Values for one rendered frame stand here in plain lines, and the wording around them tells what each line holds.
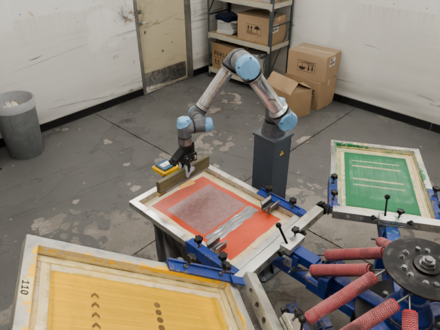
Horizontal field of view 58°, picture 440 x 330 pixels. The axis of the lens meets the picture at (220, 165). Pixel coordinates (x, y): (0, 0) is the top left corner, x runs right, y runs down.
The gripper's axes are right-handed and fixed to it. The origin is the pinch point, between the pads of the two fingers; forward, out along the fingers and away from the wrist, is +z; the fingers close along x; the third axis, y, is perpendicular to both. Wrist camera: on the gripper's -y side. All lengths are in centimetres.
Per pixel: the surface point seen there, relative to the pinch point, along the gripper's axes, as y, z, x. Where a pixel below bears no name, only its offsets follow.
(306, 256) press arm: -1, 5, -84
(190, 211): -8.6, 13.8, -13.5
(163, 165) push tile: 9.8, 12.3, 32.1
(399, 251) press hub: 0, -21, -120
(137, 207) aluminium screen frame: -29.3, 10.2, 7.7
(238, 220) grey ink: 2.8, 13.3, -39.0
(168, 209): -16.4, 13.7, -3.5
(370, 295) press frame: 0, 8, -115
